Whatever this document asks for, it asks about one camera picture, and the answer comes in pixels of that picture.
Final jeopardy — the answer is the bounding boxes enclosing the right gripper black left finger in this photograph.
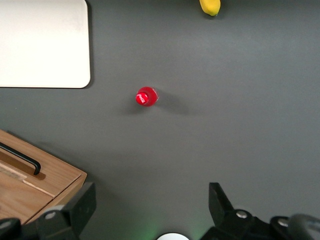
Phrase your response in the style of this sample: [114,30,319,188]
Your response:
[36,182,97,240]

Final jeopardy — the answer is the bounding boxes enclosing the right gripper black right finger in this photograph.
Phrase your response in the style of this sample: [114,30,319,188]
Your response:
[202,182,271,240]

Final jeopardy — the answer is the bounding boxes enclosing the wooden drawer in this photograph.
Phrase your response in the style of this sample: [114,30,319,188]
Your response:
[0,147,71,198]
[0,129,88,186]

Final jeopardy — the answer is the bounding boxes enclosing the black metal drawer handle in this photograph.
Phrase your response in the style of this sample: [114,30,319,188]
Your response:
[0,141,42,176]

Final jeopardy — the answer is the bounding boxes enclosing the wooden drawer cabinet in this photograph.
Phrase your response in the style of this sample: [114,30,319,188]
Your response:
[0,128,88,225]

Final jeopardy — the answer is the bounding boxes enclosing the wooden drawer at cabinet base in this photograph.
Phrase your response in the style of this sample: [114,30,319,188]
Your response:
[0,129,88,186]

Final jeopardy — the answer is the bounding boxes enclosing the small red cola bottle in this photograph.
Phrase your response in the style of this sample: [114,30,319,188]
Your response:
[135,86,160,108]

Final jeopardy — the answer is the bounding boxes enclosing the beige plastic tray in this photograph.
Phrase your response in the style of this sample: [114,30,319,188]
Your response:
[0,0,91,89]

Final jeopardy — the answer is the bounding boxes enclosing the yellow lemon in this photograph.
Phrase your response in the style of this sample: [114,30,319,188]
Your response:
[198,0,222,17]

